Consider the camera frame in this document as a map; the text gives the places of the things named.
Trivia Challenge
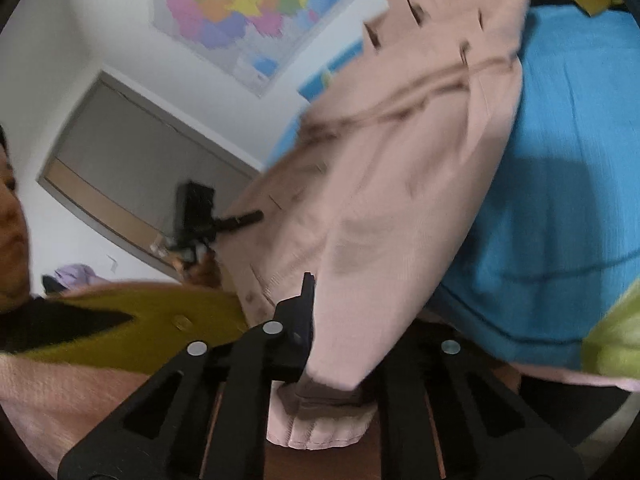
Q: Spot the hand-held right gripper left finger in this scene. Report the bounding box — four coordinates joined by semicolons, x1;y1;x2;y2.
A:
57;271;317;480

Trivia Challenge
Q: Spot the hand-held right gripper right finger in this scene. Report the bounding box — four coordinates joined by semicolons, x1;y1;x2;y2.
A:
375;327;586;480

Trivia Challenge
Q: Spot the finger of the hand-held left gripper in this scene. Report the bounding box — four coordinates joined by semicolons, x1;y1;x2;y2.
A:
215;210;264;236

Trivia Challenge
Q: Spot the pink knit cardigan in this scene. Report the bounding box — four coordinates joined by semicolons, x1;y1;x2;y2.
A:
0;0;533;466

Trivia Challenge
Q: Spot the person's left hand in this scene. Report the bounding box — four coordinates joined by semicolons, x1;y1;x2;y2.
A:
172;250;223;291

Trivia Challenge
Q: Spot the grey door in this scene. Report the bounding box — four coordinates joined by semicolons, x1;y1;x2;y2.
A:
36;67;266;281

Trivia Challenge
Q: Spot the person's olive sweater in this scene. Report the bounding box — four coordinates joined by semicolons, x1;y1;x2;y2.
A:
0;280;251;376

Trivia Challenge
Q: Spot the lilac cloth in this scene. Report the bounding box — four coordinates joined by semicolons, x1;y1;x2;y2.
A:
42;262;108;293

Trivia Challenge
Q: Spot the person's black shirt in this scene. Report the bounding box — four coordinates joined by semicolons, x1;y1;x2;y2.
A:
0;297;133;353

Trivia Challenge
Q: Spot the person's head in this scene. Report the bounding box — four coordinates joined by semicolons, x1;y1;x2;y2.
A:
0;125;33;313

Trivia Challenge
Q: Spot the blue floral bedsheet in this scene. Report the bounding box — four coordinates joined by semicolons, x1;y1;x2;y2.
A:
297;5;640;391

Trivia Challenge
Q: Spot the large colourful wall map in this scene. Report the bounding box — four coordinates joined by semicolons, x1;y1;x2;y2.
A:
150;0;401;98

